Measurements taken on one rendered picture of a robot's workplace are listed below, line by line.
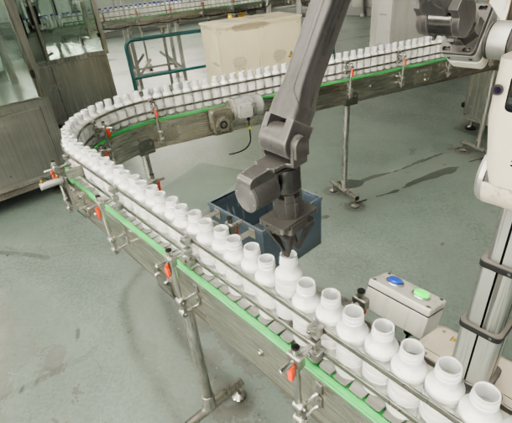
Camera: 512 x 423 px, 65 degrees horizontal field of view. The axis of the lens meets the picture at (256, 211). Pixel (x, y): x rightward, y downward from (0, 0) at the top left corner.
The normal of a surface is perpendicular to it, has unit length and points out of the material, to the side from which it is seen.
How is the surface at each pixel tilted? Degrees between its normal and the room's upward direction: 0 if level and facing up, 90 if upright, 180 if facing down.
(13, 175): 90
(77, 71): 90
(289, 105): 60
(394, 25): 90
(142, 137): 90
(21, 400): 0
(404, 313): 70
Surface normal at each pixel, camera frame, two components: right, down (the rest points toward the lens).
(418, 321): -0.72, 0.09
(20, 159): 0.67, 0.33
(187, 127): 0.41, 0.44
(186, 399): -0.08, -0.85
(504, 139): -0.74, 0.40
